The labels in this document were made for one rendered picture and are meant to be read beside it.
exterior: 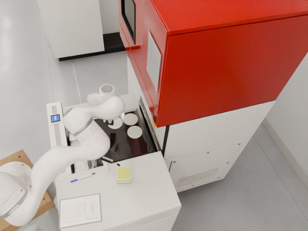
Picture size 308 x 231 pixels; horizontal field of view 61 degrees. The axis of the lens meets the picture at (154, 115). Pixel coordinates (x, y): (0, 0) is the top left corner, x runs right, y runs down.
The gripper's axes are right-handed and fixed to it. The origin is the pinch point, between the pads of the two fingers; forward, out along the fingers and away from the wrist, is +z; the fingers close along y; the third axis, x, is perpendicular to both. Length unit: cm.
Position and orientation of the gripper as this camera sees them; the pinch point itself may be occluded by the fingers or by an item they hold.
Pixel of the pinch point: (111, 122)
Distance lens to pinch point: 169.9
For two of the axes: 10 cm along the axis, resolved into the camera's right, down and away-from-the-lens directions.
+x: 9.6, 2.5, -1.1
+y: -2.6, 7.6, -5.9
